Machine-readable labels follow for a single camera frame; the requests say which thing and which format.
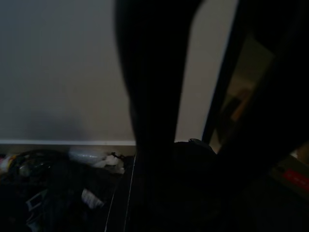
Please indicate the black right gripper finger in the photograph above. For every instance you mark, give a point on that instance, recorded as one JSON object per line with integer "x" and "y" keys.
{"x": 154, "y": 72}

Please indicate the black fabric bag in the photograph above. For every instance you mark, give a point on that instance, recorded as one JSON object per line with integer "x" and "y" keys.
{"x": 193, "y": 154}

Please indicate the white crumpled plastic bag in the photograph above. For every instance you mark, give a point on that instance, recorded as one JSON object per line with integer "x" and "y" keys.
{"x": 108, "y": 162}

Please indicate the white baseboard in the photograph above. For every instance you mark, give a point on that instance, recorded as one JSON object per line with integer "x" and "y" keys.
{"x": 60, "y": 142}

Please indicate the black door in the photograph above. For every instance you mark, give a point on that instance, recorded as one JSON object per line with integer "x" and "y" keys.
{"x": 289, "y": 84}

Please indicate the white paper piece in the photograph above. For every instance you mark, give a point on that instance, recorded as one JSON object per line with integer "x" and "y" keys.
{"x": 93, "y": 198}

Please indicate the box with red label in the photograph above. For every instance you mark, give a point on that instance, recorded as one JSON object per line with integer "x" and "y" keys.
{"x": 297, "y": 178}

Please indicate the black door frame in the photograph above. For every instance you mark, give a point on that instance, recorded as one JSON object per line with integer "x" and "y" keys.
{"x": 227, "y": 72}

